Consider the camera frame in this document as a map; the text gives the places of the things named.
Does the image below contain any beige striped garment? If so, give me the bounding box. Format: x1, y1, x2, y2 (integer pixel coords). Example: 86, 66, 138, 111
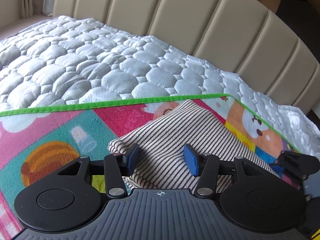
108, 100, 275, 190

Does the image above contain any colourful cartoon play mat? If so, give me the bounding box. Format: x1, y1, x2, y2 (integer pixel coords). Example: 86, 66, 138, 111
1, 94, 296, 239

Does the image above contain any white quilted mattress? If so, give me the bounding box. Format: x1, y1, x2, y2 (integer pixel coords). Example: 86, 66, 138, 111
1, 16, 319, 156

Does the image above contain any beige padded headboard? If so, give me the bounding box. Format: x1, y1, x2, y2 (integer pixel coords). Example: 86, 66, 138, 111
53, 0, 319, 113

